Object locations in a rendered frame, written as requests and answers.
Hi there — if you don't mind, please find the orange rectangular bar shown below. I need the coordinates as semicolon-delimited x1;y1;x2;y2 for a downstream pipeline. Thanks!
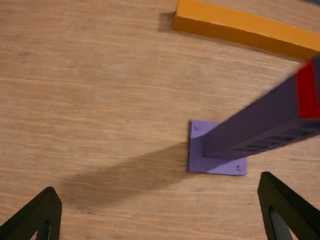
171;0;320;60

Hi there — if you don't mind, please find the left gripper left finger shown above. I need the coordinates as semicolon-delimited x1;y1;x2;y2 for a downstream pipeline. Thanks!
0;187;62;240

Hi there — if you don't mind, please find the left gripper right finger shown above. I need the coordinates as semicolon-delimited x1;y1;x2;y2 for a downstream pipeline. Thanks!
257;171;320;240

